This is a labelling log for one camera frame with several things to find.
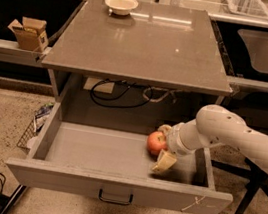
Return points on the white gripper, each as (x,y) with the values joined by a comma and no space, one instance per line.
(176,142)

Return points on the red apple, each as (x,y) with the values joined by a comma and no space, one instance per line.
(156,142)

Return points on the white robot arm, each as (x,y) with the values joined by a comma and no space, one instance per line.
(213,126)

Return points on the grey counter cabinet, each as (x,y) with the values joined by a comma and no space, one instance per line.
(157,44)

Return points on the open grey drawer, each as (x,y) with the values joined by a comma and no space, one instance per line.
(82,160)

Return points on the black office chair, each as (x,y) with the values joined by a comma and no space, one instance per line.
(258,179)

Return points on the white bowl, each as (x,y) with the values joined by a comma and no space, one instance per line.
(121,7)

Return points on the open cardboard box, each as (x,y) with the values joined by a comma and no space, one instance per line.
(30,34)

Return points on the black drawer handle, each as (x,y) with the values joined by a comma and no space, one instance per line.
(114,199)

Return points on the wire basket with trash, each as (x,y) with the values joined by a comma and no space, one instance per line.
(40,116)

